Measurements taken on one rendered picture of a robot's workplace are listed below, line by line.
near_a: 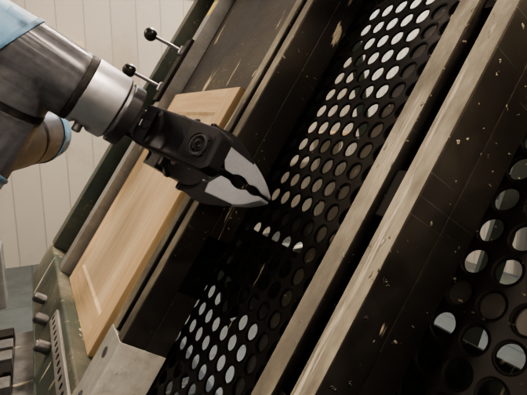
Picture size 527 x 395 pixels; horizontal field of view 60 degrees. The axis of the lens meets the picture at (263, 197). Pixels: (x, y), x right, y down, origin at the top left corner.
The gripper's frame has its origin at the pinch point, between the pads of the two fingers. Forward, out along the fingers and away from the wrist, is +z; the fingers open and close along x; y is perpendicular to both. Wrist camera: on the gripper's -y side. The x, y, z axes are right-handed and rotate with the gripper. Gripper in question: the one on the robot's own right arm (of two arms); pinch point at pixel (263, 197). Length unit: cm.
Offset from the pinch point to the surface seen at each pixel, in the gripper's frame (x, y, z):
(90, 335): 35.8, 34.1, 0.4
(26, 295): 123, 310, 33
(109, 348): 27.1, 8.0, -5.0
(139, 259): 18.8, 31.1, 0.4
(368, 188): -2.6, -23.7, -5.0
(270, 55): -19.1, 9.7, -5.0
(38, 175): 49, 383, 4
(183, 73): -25, 77, 0
